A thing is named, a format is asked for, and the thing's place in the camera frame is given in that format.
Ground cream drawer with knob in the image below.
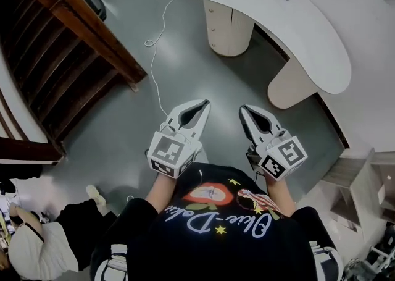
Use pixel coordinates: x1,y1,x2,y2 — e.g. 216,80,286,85
207,37,234,56
202,0,233,23
205,20,233,41

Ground white curved desk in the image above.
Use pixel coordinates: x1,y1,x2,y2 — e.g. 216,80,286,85
187,0,353,111

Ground dark wooden staircase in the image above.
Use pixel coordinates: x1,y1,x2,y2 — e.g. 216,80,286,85
0,0,148,166

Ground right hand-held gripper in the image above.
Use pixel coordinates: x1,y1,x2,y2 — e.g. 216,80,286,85
239,104,309,181

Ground black printed t-shirt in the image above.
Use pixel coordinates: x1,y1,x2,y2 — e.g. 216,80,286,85
91,163,343,281

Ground person's right forearm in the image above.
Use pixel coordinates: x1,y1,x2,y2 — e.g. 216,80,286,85
265,177,296,218

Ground cream fluted round cabinet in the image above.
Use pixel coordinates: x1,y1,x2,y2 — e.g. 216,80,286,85
202,0,255,57

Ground black bag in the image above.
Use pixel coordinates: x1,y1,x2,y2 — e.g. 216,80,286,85
73,0,107,22

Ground grey wooden shelf unit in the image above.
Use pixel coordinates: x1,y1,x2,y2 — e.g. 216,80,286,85
322,147,395,243

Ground black white-striped trousers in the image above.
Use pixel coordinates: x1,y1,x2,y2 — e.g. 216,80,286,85
90,241,344,281

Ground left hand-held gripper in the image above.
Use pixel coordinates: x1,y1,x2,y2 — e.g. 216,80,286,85
146,99,212,180

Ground person's left forearm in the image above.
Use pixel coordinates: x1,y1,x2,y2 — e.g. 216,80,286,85
145,175,179,213

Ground white floor cable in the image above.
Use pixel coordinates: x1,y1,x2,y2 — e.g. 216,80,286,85
144,0,191,117

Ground white metal stand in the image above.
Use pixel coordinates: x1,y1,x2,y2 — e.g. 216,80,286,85
348,241,395,281

